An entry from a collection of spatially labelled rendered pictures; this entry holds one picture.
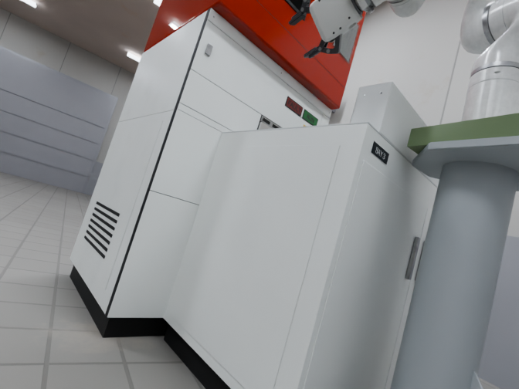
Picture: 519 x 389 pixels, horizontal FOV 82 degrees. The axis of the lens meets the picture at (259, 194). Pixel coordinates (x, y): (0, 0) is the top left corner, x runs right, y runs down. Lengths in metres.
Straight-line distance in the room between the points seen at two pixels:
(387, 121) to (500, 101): 0.26
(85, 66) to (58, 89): 0.91
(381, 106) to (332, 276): 0.45
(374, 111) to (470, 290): 0.47
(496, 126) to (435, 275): 0.35
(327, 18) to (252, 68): 0.56
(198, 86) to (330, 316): 0.88
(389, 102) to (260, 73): 0.66
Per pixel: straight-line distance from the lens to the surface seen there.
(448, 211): 0.85
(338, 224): 0.71
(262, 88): 1.36
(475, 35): 1.13
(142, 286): 1.16
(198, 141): 1.15
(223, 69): 1.25
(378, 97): 0.87
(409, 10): 0.88
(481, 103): 0.96
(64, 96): 9.14
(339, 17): 0.84
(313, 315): 0.73
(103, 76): 9.37
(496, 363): 2.49
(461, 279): 0.82
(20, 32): 9.58
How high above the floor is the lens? 0.51
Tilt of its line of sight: 6 degrees up
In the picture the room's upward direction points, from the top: 17 degrees clockwise
